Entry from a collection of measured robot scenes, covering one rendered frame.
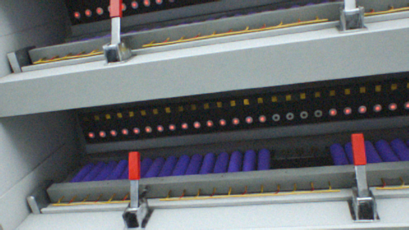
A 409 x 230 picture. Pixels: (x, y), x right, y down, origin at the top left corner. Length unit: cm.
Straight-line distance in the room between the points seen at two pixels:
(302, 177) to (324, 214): 6
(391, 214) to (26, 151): 49
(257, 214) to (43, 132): 36
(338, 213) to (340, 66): 16
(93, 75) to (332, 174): 31
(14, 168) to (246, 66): 35
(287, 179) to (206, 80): 16
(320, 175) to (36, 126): 42
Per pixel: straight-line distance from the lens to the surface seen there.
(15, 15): 63
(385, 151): 53
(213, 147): 57
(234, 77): 41
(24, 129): 60
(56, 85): 49
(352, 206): 45
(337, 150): 53
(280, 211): 45
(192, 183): 49
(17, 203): 57
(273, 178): 47
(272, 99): 55
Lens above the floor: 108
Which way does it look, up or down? 5 degrees down
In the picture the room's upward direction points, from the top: 6 degrees counter-clockwise
